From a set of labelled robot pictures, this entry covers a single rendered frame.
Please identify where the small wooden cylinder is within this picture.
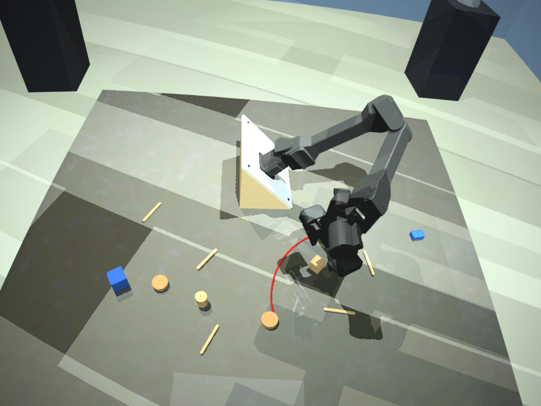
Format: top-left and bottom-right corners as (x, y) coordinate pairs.
(195, 291), (207, 308)

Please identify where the round wooden disc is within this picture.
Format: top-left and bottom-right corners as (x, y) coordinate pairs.
(151, 275), (169, 291)

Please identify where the tan round wooden button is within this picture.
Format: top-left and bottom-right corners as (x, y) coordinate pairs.
(261, 311), (278, 329)

